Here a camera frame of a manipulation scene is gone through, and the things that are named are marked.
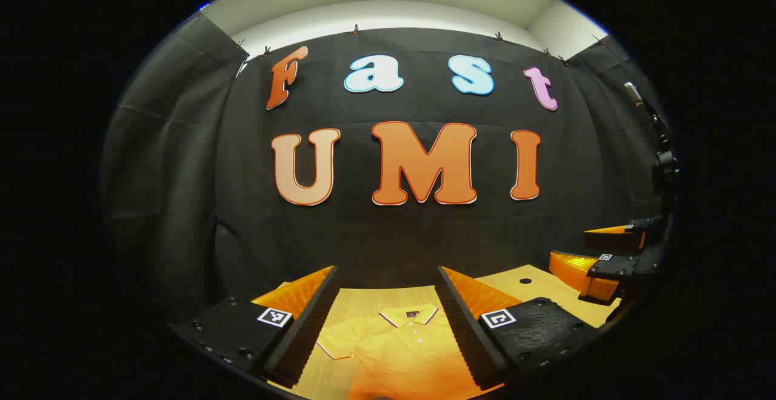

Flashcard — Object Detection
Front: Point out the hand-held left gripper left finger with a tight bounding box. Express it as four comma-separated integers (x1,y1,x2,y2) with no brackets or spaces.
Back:
170,265,341,388

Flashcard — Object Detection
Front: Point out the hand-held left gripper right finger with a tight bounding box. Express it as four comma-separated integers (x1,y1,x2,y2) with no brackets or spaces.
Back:
435,265,607,392

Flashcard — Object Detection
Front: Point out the orange T-shirt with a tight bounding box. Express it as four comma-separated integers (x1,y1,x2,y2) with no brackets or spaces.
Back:
315,304,504,400

